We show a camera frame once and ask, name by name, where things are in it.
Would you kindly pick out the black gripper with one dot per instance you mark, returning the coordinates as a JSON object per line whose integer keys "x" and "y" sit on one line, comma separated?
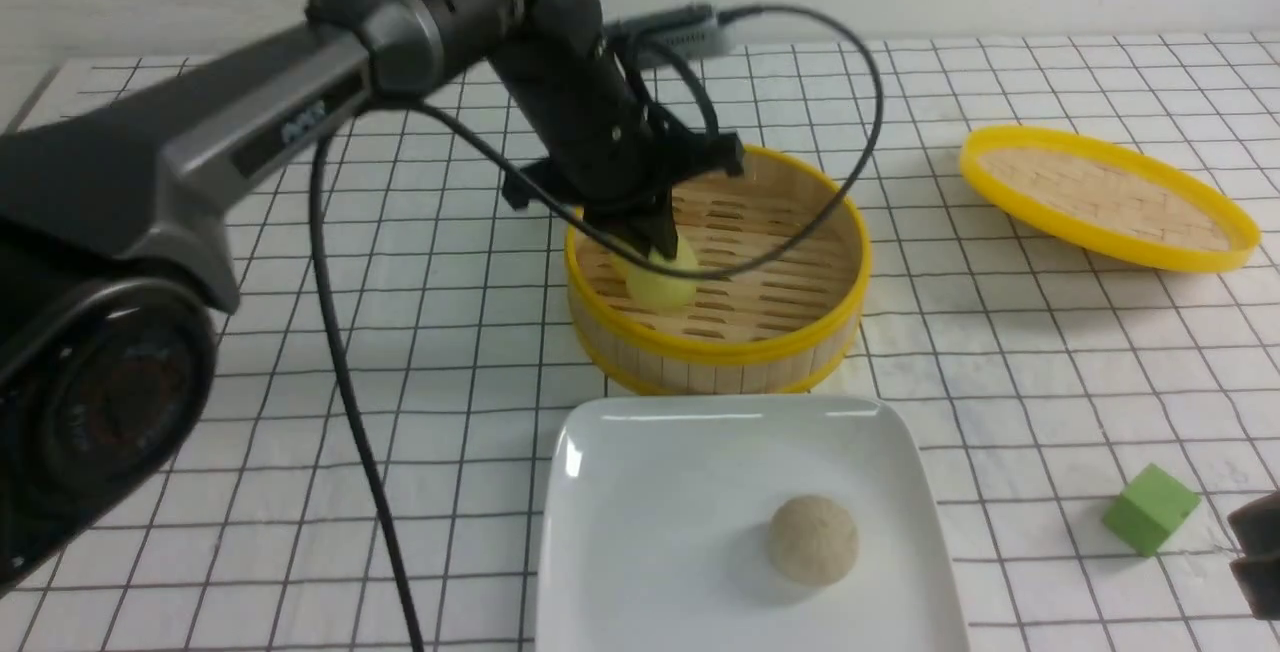
{"x": 602, "y": 157}

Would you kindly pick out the yellow steamed bun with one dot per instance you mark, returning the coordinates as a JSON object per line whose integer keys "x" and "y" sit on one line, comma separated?
{"x": 657, "y": 292}

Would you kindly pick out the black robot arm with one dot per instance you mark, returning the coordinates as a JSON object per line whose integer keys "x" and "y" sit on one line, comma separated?
{"x": 115, "y": 249}

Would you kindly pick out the white square plate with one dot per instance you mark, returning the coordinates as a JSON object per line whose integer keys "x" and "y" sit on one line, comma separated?
{"x": 657, "y": 513}

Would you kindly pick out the brown steamed bun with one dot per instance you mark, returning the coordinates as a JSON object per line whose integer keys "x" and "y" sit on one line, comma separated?
{"x": 812, "y": 540}

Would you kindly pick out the white grid pattern tablecloth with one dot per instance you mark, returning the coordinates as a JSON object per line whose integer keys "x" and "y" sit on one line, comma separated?
{"x": 1037, "y": 377}

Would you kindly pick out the yellow rimmed bamboo steamer lid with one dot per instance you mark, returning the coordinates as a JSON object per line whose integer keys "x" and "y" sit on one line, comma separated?
{"x": 1110, "y": 200}

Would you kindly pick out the green cube block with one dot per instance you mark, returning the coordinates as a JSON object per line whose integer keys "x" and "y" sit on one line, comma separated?
{"x": 1150, "y": 510}

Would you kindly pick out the dark object at edge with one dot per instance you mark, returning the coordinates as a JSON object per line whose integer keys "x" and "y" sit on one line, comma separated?
{"x": 1256, "y": 571}

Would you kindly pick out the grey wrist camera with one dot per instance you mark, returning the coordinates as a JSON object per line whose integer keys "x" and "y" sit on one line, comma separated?
{"x": 693, "y": 31}

